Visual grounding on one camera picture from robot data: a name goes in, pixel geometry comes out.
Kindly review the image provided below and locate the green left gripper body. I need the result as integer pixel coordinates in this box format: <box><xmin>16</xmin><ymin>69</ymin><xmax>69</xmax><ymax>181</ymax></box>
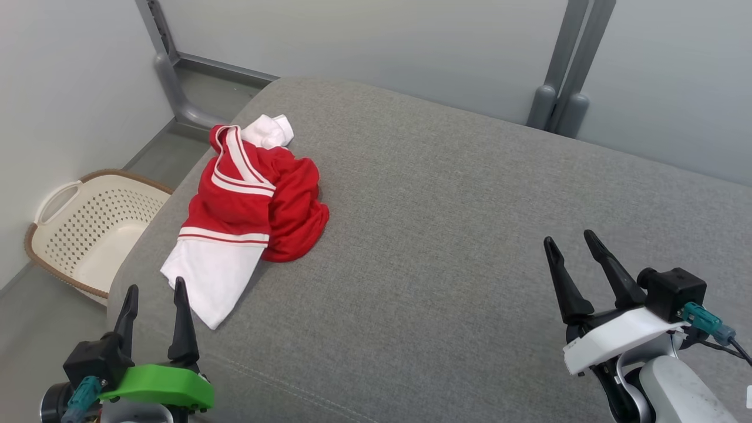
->
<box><xmin>97</xmin><ymin>363</ymin><xmax>215</xmax><ymax>410</ymax></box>

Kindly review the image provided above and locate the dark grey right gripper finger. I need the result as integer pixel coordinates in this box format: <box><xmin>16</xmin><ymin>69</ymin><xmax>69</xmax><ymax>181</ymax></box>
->
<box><xmin>543</xmin><ymin>236</ymin><xmax>595</xmax><ymax>325</ymax></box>
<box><xmin>583</xmin><ymin>229</ymin><xmax>647</xmax><ymax>311</ymax></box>

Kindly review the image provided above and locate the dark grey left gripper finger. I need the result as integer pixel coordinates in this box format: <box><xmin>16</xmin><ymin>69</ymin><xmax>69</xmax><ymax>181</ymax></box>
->
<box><xmin>167</xmin><ymin>277</ymin><xmax>200</xmax><ymax>368</ymax></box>
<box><xmin>113</xmin><ymin>284</ymin><xmax>140</xmax><ymax>359</ymax></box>

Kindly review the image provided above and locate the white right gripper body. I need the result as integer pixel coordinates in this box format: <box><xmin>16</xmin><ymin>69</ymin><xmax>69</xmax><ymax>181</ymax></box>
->
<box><xmin>563</xmin><ymin>305</ymin><xmax>688</xmax><ymax>377</ymax></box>

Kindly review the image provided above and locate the red and white jersey garment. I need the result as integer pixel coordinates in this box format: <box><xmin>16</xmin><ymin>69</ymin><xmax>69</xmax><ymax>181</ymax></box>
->
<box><xmin>160</xmin><ymin>114</ymin><xmax>331</xmax><ymax>331</ymax></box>

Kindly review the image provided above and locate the cream plastic laundry basket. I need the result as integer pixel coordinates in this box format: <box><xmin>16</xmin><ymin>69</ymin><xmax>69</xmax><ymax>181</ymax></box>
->
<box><xmin>23</xmin><ymin>169</ymin><xmax>175</xmax><ymax>307</ymax></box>

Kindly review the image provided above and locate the grey fabric sofa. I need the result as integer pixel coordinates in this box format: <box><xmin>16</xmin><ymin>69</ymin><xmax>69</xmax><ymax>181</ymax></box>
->
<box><xmin>106</xmin><ymin>76</ymin><xmax>752</xmax><ymax>423</ymax></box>

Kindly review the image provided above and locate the teal plug left camera cable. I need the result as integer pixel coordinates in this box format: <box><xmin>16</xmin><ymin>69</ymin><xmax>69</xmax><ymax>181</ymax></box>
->
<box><xmin>61</xmin><ymin>376</ymin><xmax>103</xmax><ymax>423</ymax></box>

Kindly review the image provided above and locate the teal plug camera cable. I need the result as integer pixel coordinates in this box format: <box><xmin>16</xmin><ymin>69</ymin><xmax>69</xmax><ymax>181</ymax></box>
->
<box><xmin>61</xmin><ymin>376</ymin><xmax>103</xmax><ymax>423</ymax></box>
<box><xmin>681</xmin><ymin>302</ymin><xmax>752</xmax><ymax>365</ymax></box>

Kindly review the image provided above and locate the teal plug right camera cable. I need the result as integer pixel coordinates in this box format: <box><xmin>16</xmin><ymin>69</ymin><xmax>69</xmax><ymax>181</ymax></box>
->
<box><xmin>681</xmin><ymin>302</ymin><xmax>752</xmax><ymax>365</ymax></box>

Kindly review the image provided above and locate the grey curved-foot partition post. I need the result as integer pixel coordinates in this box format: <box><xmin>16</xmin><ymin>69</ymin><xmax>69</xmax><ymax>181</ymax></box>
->
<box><xmin>135</xmin><ymin>0</ymin><xmax>230</xmax><ymax>131</ymax></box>

